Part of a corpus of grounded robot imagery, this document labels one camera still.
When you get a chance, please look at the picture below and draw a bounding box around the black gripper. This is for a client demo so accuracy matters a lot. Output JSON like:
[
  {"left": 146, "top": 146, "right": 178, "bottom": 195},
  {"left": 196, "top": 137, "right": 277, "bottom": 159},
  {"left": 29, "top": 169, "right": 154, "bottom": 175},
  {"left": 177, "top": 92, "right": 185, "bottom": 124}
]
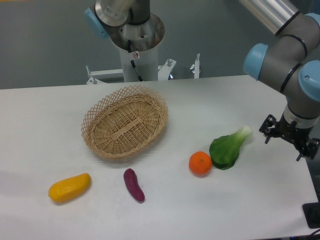
[{"left": 259, "top": 114, "right": 320, "bottom": 161}]

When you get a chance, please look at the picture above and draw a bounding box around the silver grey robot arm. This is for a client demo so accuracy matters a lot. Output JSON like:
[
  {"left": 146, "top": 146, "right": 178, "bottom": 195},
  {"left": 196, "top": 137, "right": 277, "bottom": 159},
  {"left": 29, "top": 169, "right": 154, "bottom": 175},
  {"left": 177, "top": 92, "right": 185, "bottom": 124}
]
[{"left": 84, "top": 0, "right": 320, "bottom": 159}]

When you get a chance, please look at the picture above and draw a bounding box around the orange tangerine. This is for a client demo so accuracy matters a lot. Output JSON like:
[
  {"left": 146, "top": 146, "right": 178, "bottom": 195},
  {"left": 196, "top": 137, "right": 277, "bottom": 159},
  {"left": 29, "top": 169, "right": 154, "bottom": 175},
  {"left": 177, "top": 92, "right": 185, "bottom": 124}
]
[{"left": 188, "top": 151, "right": 213, "bottom": 176}]

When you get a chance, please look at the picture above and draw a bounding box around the woven wicker basket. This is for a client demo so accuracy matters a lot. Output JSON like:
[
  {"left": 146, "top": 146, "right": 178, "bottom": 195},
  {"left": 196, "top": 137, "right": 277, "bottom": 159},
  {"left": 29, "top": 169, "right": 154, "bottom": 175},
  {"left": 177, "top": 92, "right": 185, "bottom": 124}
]
[{"left": 81, "top": 85, "right": 169, "bottom": 160}]

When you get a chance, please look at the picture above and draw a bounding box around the purple sweet potato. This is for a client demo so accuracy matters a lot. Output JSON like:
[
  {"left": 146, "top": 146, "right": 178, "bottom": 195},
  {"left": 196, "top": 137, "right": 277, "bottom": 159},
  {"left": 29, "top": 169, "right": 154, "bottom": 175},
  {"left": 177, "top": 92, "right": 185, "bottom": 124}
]
[{"left": 123, "top": 168, "right": 145, "bottom": 203}]

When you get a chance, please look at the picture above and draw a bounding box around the green bok choy vegetable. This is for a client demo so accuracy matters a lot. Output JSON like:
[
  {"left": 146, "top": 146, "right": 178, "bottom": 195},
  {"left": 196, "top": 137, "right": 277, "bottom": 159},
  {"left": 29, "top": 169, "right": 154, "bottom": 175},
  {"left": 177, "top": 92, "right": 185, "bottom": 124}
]
[{"left": 209, "top": 125, "right": 253, "bottom": 170}]

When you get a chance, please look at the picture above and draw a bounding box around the black device at table edge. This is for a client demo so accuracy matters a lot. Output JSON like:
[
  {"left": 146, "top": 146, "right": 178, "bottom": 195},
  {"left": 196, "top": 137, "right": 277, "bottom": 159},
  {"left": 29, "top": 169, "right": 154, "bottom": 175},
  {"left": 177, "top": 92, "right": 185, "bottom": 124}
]
[{"left": 302, "top": 202, "right": 320, "bottom": 229}]

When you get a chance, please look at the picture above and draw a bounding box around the yellow mango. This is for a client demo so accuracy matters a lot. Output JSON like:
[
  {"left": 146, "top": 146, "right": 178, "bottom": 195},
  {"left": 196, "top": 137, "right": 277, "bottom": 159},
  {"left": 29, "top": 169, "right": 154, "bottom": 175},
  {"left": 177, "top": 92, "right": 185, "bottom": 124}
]
[{"left": 48, "top": 173, "right": 91, "bottom": 204}]

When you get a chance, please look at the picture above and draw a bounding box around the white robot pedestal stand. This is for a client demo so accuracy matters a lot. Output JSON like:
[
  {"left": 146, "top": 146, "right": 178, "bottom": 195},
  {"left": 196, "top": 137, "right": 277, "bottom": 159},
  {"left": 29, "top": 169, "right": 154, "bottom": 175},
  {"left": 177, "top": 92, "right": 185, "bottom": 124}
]
[{"left": 85, "top": 46, "right": 202, "bottom": 85}]

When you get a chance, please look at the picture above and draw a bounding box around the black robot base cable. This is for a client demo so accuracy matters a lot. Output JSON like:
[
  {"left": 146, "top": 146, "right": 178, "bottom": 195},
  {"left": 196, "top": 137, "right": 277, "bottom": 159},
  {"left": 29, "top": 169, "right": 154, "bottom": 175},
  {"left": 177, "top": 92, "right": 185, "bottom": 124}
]
[{"left": 127, "top": 39, "right": 144, "bottom": 82}]

